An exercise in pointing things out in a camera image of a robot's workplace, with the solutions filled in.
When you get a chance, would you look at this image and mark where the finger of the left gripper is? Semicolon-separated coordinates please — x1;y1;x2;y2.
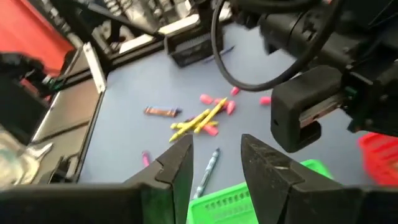
272;65;343;153

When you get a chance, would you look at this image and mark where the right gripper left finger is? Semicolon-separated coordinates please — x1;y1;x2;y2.
0;135;194;224

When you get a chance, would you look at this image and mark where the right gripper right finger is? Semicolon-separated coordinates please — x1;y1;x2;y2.
241;134;398;224

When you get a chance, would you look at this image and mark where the dark blue crayon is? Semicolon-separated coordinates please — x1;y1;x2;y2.
149;106;183;114

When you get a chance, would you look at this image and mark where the brown crayon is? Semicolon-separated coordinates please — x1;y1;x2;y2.
143;106;180;118

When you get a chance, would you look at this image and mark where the red plastic basket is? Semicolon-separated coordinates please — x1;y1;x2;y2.
357;132;398;187

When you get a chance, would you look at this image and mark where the yellow crayon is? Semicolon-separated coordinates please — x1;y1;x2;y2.
170;120;219;130
169;108;212;143
194;97;228;134

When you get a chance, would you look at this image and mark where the blue gray crayon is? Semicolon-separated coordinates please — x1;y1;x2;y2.
203;45;236;63

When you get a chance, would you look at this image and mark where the green plastic basket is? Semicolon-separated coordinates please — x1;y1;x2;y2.
186;159;334;224

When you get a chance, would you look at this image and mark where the wooden table side board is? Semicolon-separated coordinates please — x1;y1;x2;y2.
32;79;102;144

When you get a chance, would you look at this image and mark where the black plastic basket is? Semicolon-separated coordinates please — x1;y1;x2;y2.
164;30;224;68

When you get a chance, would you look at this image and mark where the black background equipment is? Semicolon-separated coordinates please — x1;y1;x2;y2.
0;52;65;146

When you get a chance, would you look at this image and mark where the red background object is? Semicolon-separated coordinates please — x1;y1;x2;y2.
0;0;75;77

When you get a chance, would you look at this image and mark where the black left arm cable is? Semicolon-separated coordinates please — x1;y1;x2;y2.
211;0;345;93

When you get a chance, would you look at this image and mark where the black metal table frame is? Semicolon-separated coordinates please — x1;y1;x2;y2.
29;14;200;186

